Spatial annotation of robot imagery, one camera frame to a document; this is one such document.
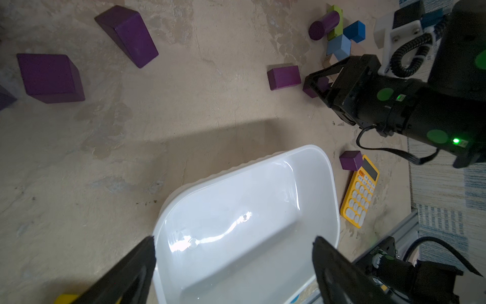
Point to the purple flat brick centre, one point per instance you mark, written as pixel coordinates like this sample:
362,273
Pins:
283,77

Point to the yellow calculator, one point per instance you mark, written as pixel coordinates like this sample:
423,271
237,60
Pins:
359,195

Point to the small purple cube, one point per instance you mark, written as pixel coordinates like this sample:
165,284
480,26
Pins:
323,83

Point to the white plastic storage bin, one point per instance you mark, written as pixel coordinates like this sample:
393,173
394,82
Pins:
246,235

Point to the purple cylinder block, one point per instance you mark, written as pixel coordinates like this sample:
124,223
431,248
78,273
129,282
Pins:
324,26

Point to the purple wedge block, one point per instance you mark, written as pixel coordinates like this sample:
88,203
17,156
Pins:
129,32

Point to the yellow cylinder block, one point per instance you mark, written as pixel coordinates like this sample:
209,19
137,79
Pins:
66,299

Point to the purple cube cluster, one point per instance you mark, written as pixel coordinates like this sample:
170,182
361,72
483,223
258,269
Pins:
51,78

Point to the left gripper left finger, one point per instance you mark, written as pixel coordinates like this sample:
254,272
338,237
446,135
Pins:
128,281

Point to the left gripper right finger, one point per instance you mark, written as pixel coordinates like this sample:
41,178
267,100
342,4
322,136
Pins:
339,281

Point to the blue cube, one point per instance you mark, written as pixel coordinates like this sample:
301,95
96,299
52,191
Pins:
355,32

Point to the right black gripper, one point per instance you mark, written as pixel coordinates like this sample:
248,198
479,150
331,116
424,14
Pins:
354,86

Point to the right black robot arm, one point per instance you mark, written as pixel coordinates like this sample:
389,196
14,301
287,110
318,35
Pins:
435,95

